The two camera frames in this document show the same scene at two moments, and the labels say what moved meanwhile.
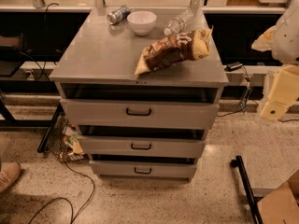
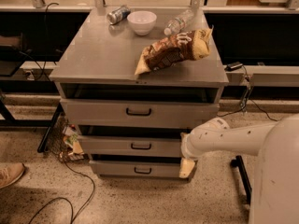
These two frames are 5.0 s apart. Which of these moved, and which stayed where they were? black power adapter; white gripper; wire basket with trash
Moved: white gripper
Stayed: black power adapter; wire basket with trash
